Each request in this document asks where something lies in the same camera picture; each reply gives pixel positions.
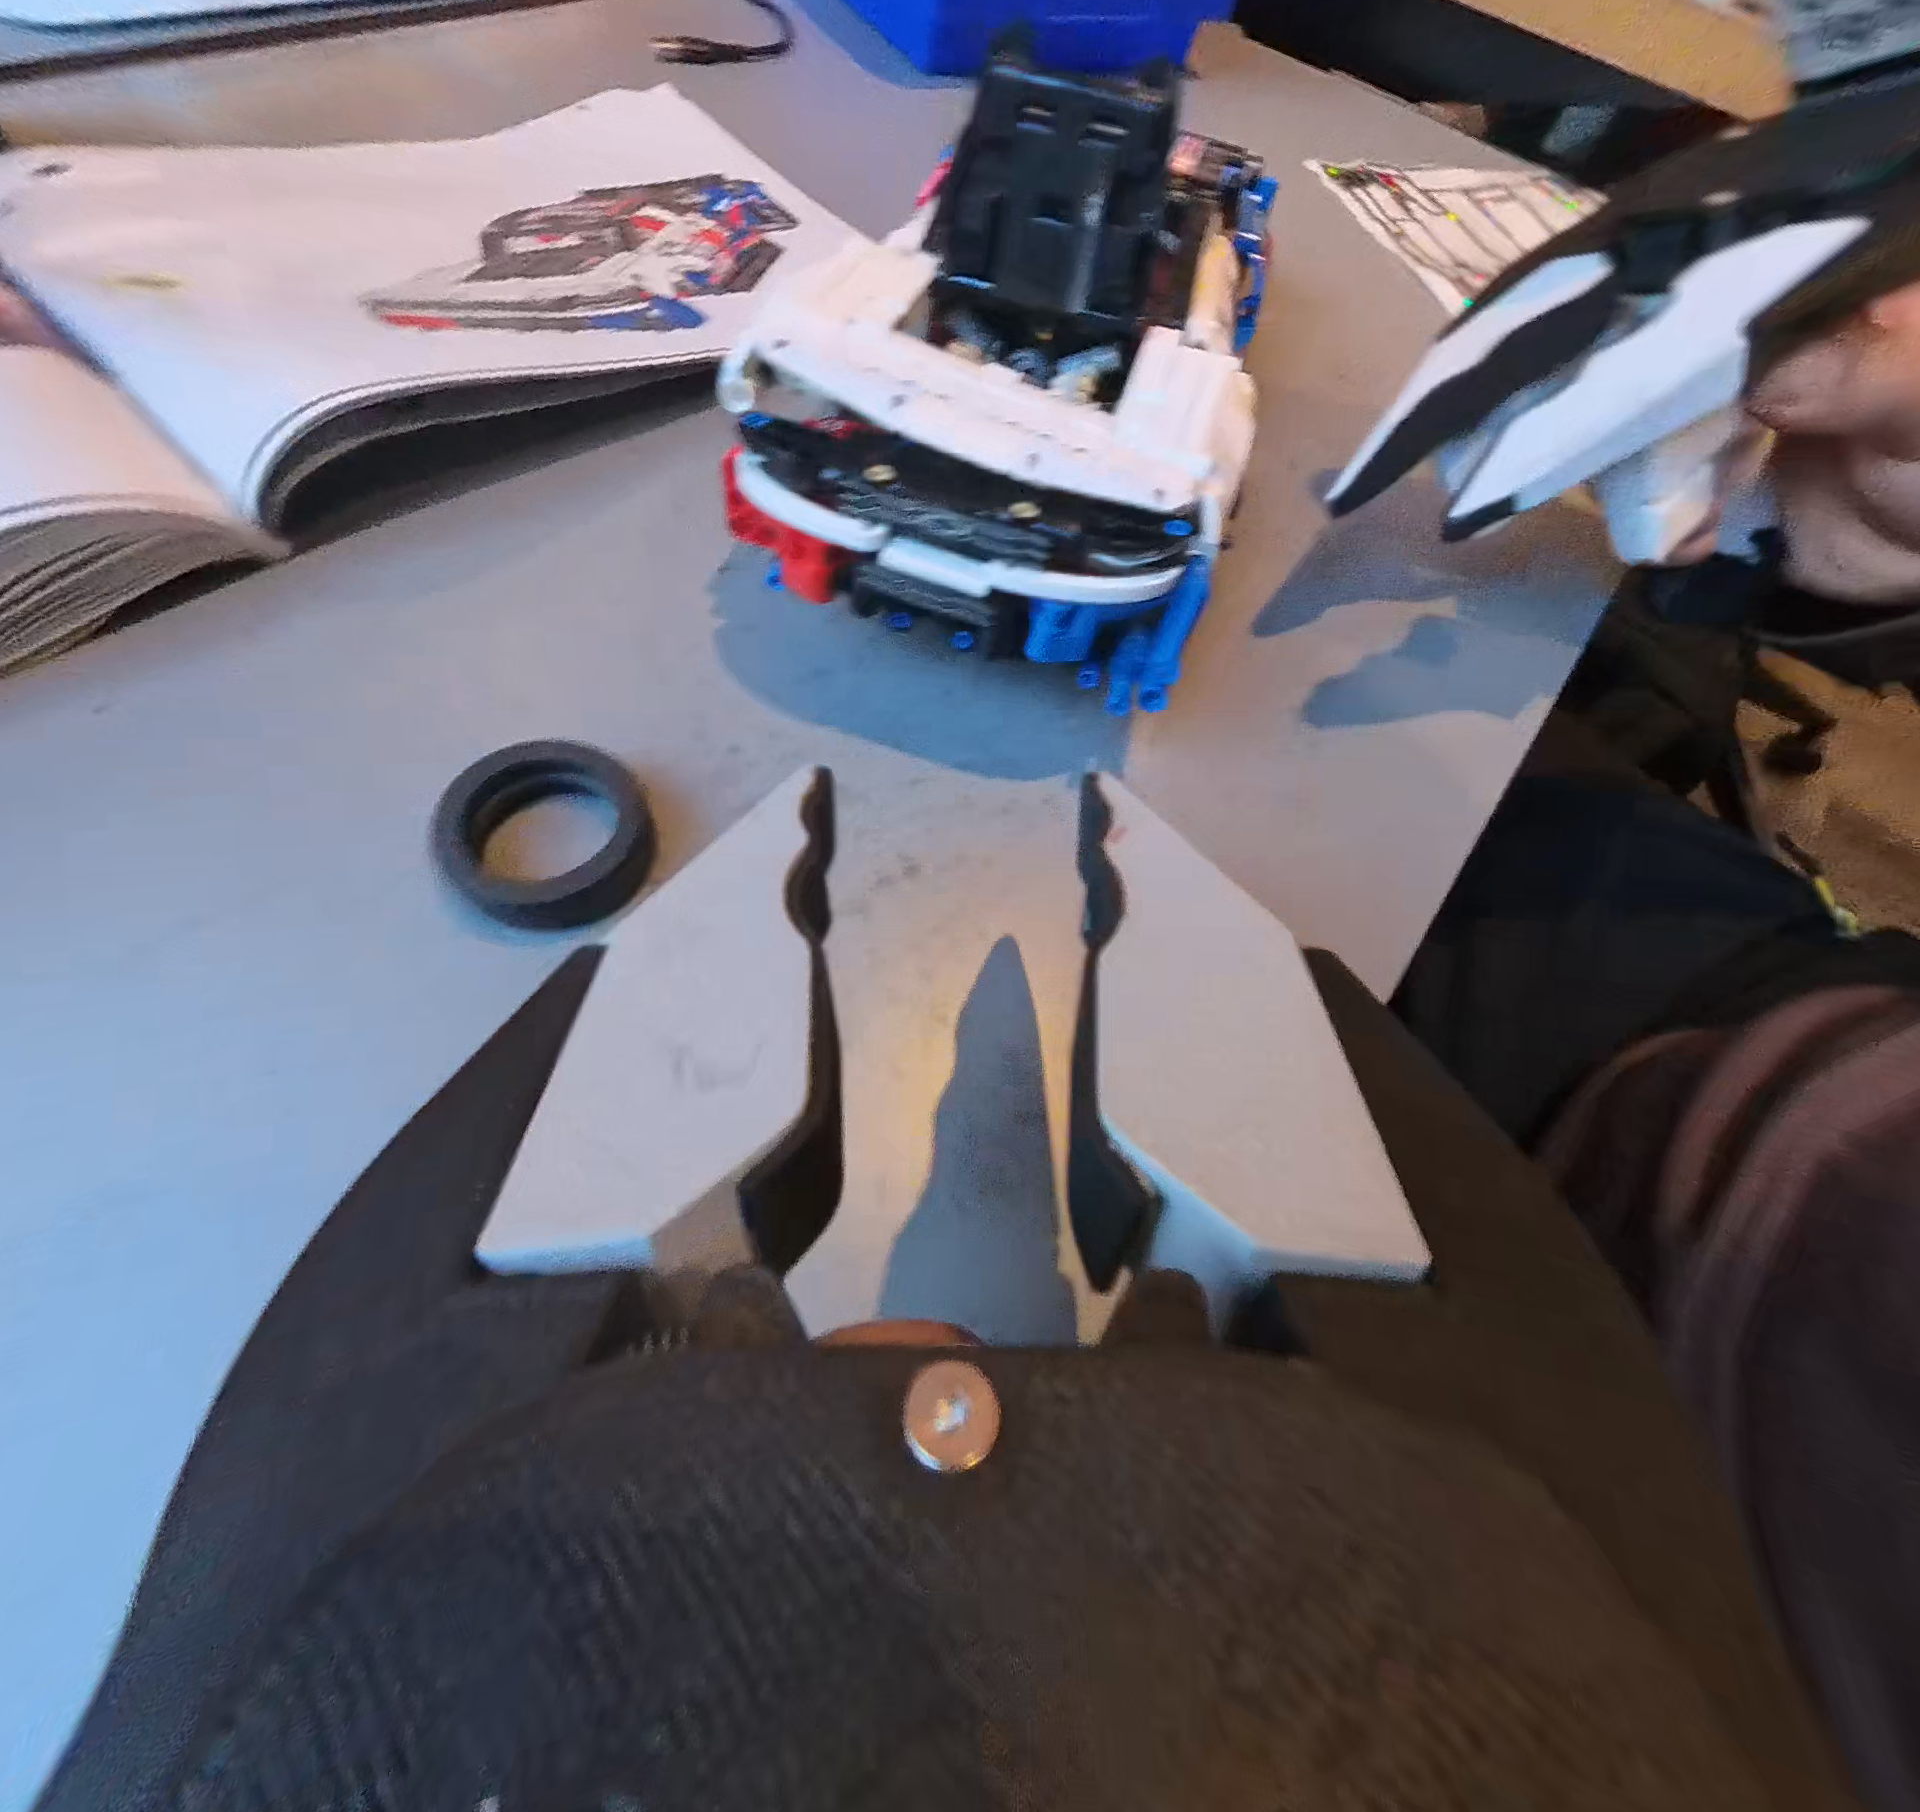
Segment open instruction booklet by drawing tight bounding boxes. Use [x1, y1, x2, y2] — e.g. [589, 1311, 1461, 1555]
[0, 83, 856, 673]

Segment sticker sheet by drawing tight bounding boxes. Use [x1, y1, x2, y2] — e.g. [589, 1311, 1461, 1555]
[1306, 159, 1606, 315]

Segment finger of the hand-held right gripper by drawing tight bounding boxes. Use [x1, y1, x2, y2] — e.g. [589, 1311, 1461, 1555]
[1322, 250, 1626, 524]
[1440, 211, 1877, 564]

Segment black usb cable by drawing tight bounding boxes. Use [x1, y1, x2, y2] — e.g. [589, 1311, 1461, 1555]
[653, 0, 796, 63]

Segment person's right hand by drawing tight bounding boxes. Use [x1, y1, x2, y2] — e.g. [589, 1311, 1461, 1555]
[1741, 288, 1920, 600]

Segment person's legs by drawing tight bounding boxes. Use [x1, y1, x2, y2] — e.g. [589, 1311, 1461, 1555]
[1395, 567, 1920, 1139]

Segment grey desk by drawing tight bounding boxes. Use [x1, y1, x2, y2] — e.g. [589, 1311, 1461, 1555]
[0, 0, 1652, 1812]

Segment person's left forearm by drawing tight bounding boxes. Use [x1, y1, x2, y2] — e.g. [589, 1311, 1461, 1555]
[1544, 987, 1920, 1812]

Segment toy brick race car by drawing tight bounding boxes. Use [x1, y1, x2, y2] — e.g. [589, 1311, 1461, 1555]
[716, 28, 1285, 714]

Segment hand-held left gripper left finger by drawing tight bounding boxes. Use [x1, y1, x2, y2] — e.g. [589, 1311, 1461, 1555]
[474, 767, 847, 1282]

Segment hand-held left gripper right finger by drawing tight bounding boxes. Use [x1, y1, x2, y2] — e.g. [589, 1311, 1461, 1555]
[1064, 771, 1434, 1337]

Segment thin black tire ring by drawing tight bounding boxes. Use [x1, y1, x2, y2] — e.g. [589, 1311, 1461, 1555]
[432, 740, 654, 932]

